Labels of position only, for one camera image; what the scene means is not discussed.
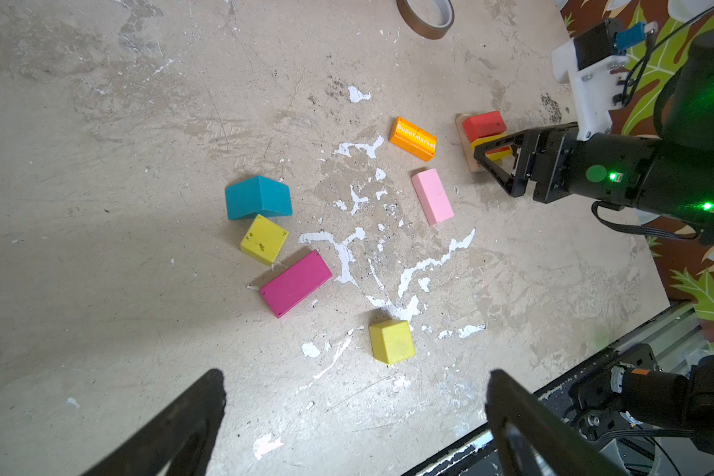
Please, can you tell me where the red rectangular block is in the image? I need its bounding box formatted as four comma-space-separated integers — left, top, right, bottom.
462, 111, 507, 143

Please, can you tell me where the teal roof block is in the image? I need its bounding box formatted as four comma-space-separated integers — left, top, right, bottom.
225, 176, 293, 220

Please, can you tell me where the yellow green cube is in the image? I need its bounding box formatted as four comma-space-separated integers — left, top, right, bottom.
368, 319, 417, 365

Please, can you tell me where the brown tape ring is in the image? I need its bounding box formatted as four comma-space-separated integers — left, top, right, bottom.
395, 0, 456, 41

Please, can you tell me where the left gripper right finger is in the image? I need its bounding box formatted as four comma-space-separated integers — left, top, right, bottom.
485, 369, 626, 475

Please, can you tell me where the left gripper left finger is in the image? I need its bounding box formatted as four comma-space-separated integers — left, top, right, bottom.
85, 369, 226, 475

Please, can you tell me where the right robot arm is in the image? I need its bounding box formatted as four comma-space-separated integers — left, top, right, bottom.
473, 20, 714, 454

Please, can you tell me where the yellow red striped block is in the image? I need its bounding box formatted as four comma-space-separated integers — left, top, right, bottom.
471, 134, 513, 161

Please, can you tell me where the magenta rectangular block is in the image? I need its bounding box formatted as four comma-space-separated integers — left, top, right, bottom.
260, 251, 333, 319

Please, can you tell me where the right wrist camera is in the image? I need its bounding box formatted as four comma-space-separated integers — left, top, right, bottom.
551, 18, 658, 142

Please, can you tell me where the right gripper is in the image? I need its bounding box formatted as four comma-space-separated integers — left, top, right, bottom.
473, 127, 655, 204

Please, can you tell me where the natural wood block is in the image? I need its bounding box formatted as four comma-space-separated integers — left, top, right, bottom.
455, 114, 485, 174

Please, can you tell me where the orange cylinder block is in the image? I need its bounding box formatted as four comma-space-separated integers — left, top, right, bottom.
390, 117, 438, 162

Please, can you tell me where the pink rectangular block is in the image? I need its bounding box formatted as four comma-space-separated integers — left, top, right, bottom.
412, 169, 454, 226

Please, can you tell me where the small yellow cube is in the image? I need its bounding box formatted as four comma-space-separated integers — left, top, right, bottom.
240, 214, 289, 266

